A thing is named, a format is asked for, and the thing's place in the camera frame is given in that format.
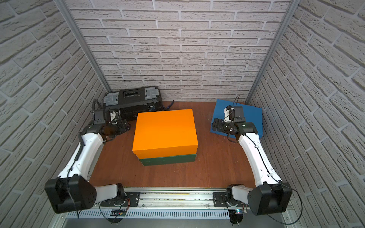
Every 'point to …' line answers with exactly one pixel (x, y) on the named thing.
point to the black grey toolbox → (130, 102)
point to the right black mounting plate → (220, 199)
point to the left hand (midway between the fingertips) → (128, 124)
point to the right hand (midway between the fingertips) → (221, 125)
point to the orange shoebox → (165, 133)
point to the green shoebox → (168, 160)
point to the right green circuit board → (235, 211)
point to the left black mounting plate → (130, 199)
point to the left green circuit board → (118, 213)
